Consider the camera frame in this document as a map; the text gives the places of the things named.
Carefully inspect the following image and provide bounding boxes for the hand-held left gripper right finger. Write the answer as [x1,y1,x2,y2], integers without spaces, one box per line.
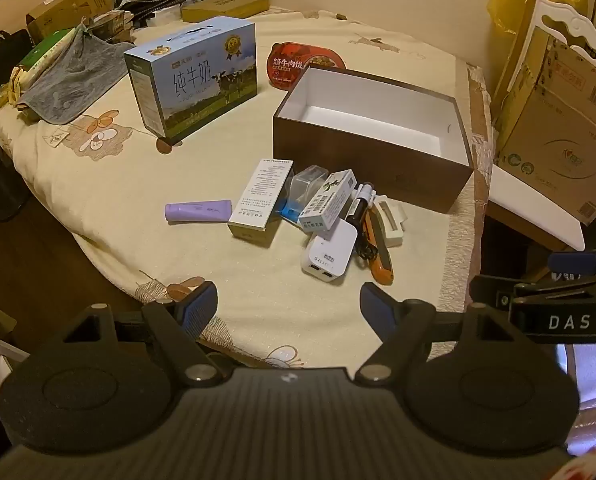
[353,282,516,387]

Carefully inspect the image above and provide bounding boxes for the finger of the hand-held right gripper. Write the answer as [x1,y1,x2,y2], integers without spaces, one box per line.
[548,250,596,277]
[469,274,596,311]

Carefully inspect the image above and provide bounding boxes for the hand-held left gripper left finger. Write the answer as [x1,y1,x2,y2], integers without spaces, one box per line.
[60,280,223,387]

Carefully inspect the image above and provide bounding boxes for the white wifi repeater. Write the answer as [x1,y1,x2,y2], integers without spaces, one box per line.
[300,183,377,286]

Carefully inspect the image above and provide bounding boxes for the white tall printed carton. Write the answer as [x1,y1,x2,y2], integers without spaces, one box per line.
[227,158,295,249]

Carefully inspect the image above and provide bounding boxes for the blue tube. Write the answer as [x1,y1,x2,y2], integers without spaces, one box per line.
[276,200,303,222]

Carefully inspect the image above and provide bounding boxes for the brown storage box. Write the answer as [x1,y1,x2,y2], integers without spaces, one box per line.
[272,64,475,215]

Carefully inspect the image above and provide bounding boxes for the orange utility knife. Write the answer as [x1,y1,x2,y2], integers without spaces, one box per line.
[360,207,396,286]

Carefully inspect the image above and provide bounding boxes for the white box lid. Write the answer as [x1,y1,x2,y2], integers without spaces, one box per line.
[485,165,586,252]

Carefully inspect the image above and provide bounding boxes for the small white case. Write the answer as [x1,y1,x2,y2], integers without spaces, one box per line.
[370,199,409,248]

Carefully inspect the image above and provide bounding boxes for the purple tube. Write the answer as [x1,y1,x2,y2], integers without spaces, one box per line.
[165,200,233,224]

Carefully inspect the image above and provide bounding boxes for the small green white medicine box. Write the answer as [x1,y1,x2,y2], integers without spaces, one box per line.
[298,169,357,233]

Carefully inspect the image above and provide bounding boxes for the large printed cardboard box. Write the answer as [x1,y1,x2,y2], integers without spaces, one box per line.
[495,25,596,226]

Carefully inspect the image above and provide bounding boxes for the cream printed tablecloth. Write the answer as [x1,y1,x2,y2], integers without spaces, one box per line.
[0,5,494,367]

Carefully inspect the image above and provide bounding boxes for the clear plastic container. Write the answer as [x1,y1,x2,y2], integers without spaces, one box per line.
[284,165,329,211]

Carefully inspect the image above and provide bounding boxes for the red white printed packet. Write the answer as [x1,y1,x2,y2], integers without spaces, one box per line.
[543,447,596,480]

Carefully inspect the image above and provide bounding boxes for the blue milk carton box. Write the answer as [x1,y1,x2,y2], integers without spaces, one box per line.
[124,16,257,146]

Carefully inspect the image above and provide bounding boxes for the flat cardboard sheet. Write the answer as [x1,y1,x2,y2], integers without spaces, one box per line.
[493,0,539,111]

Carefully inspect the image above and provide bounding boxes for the white chair back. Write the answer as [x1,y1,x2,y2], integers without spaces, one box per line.
[533,0,596,73]

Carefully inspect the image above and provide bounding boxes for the grey towel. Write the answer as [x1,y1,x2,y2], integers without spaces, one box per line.
[16,22,136,125]

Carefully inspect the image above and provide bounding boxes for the olive flat box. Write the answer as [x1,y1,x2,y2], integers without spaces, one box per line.
[181,0,271,24]

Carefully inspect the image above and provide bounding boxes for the green package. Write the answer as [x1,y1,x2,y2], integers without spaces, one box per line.
[10,27,86,107]

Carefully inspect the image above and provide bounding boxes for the brown cardboard box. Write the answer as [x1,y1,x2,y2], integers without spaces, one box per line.
[26,0,109,43]

